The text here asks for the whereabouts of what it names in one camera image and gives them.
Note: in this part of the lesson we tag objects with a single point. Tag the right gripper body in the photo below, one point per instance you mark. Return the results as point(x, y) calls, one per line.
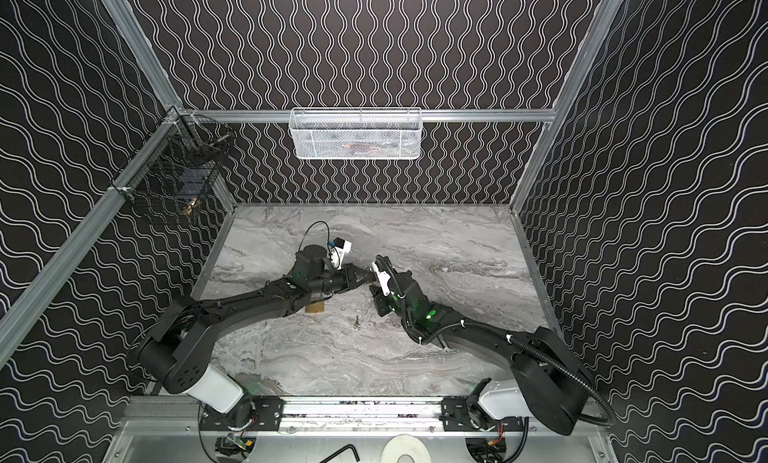
point(389, 280)

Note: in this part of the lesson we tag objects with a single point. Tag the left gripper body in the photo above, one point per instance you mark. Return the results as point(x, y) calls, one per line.
point(347, 277)

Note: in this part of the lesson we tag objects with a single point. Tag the brass padlock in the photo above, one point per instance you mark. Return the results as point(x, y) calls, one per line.
point(315, 307)

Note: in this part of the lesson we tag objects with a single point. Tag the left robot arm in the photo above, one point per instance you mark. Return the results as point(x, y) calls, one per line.
point(177, 351)

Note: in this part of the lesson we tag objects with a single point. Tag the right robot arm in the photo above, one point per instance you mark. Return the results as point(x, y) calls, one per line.
point(555, 385)

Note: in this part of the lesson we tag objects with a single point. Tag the black allen key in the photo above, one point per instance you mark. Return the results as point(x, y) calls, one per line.
point(346, 448)

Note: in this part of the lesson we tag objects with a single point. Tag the white tape roll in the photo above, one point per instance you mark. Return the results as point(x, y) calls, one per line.
point(402, 446)

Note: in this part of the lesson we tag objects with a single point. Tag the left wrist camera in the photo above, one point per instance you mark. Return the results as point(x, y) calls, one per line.
point(338, 248)

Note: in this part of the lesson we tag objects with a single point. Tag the white mesh wall basket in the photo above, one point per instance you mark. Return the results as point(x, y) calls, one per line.
point(356, 133)

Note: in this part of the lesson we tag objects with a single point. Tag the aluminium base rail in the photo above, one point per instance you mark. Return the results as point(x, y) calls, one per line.
point(309, 416)

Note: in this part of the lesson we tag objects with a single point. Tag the black wire wall basket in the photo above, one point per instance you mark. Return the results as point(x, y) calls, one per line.
point(175, 185)

